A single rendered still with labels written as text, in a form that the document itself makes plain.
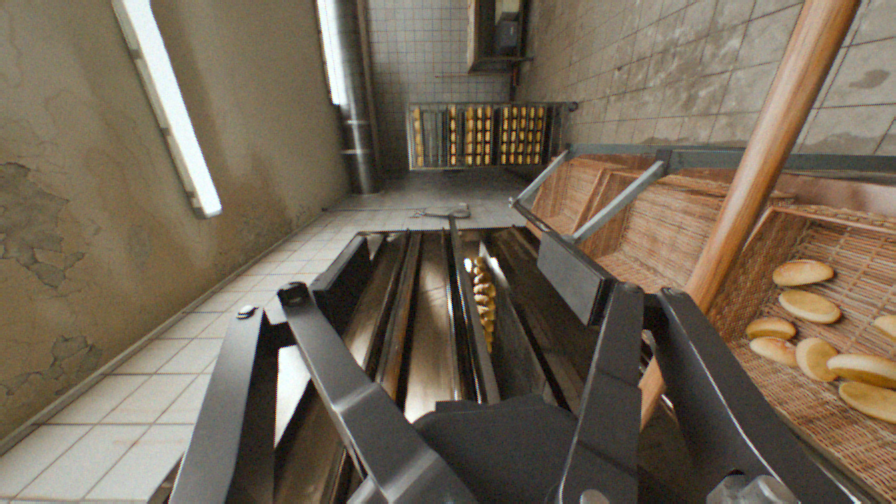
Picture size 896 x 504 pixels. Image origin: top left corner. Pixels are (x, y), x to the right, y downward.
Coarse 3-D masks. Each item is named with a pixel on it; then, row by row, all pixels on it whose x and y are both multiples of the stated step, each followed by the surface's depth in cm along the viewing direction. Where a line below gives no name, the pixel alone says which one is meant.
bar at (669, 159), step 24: (576, 144) 99; (600, 144) 99; (624, 144) 100; (648, 144) 100; (552, 168) 103; (672, 168) 59; (696, 168) 57; (720, 168) 57; (792, 168) 58; (816, 168) 58; (840, 168) 59; (864, 168) 59; (888, 168) 59; (528, 192) 107; (624, 192) 61; (528, 216) 88; (600, 216) 63; (576, 240) 64; (792, 432) 21; (816, 456) 20; (840, 480) 18; (864, 480) 18
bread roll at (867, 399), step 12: (852, 384) 47; (864, 384) 46; (852, 396) 46; (864, 396) 44; (876, 396) 43; (888, 396) 42; (864, 408) 44; (876, 408) 42; (888, 408) 41; (888, 420) 41
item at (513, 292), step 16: (496, 256) 141; (512, 288) 111; (512, 304) 109; (528, 320) 92; (528, 336) 90; (544, 336) 84; (544, 352) 78; (544, 368) 77; (560, 368) 72; (560, 384) 68; (560, 400) 67; (576, 400) 63
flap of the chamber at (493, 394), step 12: (456, 228) 143; (456, 240) 126; (468, 276) 92; (468, 288) 85; (468, 300) 79; (480, 324) 69; (480, 336) 65; (480, 348) 61; (480, 360) 58; (492, 372) 55; (492, 384) 52; (492, 396) 50
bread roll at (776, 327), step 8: (760, 320) 62; (768, 320) 60; (776, 320) 59; (784, 320) 58; (752, 328) 63; (760, 328) 61; (768, 328) 59; (776, 328) 58; (784, 328) 57; (792, 328) 56; (752, 336) 64; (760, 336) 62; (768, 336) 60; (776, 336) 59; (784, 336) 58; (792, 336) 57
